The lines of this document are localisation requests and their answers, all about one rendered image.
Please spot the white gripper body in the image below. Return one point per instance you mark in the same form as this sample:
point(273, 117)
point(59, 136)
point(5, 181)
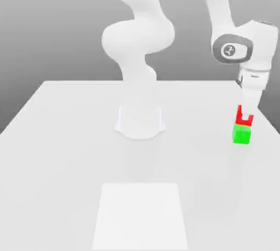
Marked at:
point(252, 97)

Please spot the small green cube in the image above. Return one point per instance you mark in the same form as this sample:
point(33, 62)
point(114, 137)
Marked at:
point(241, 136)

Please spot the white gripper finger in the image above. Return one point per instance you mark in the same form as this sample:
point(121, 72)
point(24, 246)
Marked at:
point(247, 112)

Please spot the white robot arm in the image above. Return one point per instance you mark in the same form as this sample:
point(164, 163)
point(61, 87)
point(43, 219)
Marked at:
point(140, 36)

